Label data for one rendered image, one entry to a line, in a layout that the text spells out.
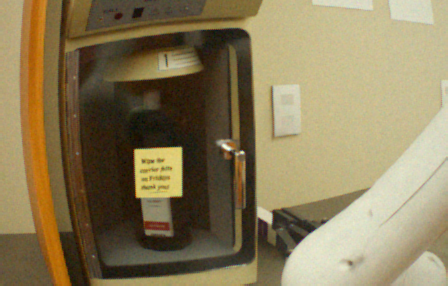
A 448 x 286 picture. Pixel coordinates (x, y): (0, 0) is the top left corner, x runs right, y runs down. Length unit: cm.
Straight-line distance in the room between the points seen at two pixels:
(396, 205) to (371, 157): 131
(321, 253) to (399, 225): 8
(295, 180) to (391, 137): 33
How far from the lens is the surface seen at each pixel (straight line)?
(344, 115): 175
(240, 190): 110
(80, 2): 97
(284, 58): 165
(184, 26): 110
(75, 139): 106
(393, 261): 53
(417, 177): 50
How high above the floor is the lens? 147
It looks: 13 degrees down
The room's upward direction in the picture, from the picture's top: 2 degrees counter-clockwise
